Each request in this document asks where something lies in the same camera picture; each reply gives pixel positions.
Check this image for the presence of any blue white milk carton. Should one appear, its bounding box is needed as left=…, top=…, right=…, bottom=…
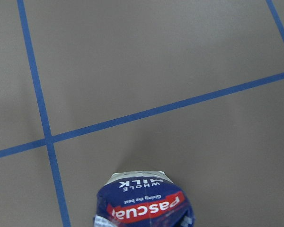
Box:
left=93, top=171, right=195, bottom=227

